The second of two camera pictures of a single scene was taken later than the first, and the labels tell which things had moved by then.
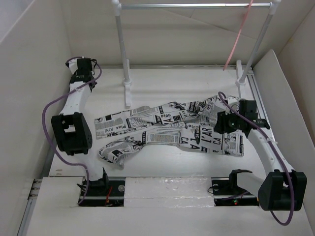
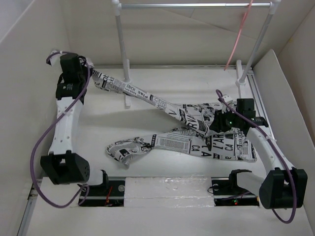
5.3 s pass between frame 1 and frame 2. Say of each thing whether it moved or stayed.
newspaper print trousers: moved
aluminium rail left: stayed
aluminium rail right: stayed
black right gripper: stayed
